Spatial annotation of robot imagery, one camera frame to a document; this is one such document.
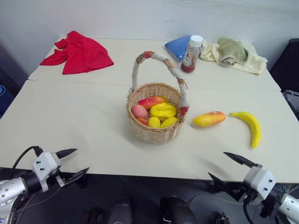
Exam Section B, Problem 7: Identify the cream towel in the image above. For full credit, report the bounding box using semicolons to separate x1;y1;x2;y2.
199;40;268;76

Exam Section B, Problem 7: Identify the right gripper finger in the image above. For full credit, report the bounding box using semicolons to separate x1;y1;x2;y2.
223;152;260;168
207;172;244;203

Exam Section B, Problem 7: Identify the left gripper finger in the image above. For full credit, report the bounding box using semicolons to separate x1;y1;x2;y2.
62;167;90;185
55;148;78;160

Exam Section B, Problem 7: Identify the wicker basket with handle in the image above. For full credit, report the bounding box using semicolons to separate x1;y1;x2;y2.
126;51;189;144

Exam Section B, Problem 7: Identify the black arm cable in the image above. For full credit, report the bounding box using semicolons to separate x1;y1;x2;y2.
11;146;44;171
242;199;260;224

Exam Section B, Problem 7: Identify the blue folded cloth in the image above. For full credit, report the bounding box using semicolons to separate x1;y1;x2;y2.
164;35;192;62

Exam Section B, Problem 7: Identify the yellow mango with red tip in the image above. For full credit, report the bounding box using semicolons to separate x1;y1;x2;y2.
192;111;226;127

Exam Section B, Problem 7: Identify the green towel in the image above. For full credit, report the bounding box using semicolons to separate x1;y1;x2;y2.
217;35;249;65

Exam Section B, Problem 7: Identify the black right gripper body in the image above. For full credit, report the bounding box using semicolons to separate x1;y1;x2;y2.
236;179;259;207

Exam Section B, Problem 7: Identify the red cloth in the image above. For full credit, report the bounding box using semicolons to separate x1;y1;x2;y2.
39;30;114;75

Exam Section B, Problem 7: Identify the ketchup bottle with white cap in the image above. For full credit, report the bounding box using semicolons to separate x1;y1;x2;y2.
181;35;203;73

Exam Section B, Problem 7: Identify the yellow lemon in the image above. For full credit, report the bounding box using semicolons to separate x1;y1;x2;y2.
160;116;179;128
148;116;162;129

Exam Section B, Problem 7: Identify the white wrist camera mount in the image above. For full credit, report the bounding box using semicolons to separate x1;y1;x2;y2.
32;152;63;193
243;164;278;202

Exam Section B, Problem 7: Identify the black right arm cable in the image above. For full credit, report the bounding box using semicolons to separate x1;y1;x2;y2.
242;199;260;224

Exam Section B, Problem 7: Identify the yellow starfruit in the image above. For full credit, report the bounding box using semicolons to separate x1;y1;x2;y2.
149;102;177;119

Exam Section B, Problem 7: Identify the pink peach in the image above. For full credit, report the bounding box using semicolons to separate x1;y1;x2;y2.
132;104;149;119

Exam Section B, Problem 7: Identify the yellow banana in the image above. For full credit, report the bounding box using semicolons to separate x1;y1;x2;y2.
229;112;262;149

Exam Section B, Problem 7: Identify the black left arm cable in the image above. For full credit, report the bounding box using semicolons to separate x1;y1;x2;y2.
11;146;44;171

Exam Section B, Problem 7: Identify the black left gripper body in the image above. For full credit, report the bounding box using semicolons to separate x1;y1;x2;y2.
55;153;73;188

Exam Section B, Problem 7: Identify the blue round object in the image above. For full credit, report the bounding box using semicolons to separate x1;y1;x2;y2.
0;84;13;119

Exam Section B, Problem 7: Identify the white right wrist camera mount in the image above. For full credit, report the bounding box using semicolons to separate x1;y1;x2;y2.
243;164;278;202

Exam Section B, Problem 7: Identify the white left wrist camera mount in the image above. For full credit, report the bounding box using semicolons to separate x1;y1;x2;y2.
32;152;63;193

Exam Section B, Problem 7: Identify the dark rounded shape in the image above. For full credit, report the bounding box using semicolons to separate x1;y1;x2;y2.
160;196;198;224
107;196;134;224

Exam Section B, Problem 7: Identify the red and yellow mango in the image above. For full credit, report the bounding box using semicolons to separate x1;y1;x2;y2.
138;96;169;111

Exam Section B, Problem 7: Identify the black chair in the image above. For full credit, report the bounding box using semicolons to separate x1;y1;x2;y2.
269;38;299;94

